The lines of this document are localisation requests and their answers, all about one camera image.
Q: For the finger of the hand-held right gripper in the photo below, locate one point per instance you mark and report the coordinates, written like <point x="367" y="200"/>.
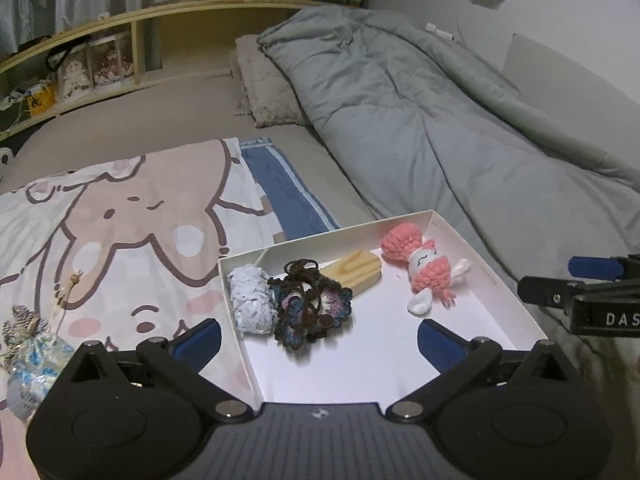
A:
<point x="592" y="267"/>
<point x="545" y="291"/>

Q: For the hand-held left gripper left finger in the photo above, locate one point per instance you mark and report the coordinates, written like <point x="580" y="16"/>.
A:
<point x="197" y="344"/>

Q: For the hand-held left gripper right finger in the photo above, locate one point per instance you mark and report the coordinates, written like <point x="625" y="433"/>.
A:
<point x="440" y="344"/>

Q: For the white cardboard box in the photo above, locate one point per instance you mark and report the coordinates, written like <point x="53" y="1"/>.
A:
<point x="380" y="310"/>

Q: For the white crochet piece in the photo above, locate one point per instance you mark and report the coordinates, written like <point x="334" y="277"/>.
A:
<point x="252" y="300"/>

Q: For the pink crochet doll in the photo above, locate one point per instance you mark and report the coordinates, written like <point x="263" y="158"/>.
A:
<point x="430" y="267"/>

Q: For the oval wooden block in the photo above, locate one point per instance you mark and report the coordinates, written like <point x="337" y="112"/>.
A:
<point x="357" y="270"/>

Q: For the dark crochet flower pouch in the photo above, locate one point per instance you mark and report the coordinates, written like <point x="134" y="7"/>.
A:
<point x="310" y="305"/>

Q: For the striped fabric scrunchie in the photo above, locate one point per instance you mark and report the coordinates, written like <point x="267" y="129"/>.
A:
<point x="22" y="325"/>

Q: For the grey crochet toy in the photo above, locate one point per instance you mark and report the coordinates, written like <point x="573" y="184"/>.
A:
<point x="25" y="400"/>

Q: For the printed cartoon blanket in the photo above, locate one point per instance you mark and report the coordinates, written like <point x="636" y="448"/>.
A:
<point x="150" y="210"/>

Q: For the blue towel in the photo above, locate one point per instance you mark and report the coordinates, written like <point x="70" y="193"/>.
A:
<point x="285" y="190"/>

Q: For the grey duvet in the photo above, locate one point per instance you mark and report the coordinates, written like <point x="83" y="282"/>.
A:
<point x="425" y="110"/>

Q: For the beige fluffy pillow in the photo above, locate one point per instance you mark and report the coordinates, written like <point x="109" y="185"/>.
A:
<point x="265" y="85"/>

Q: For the yellow mug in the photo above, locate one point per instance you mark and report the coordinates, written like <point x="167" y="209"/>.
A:
<point x="40" y="101"/>

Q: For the wooden headboard shelf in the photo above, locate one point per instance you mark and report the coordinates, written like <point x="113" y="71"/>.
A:
<point x="138" y="52"/>

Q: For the white wall panel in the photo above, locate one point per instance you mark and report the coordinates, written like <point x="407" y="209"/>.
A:
<point x="575" y="75"/>

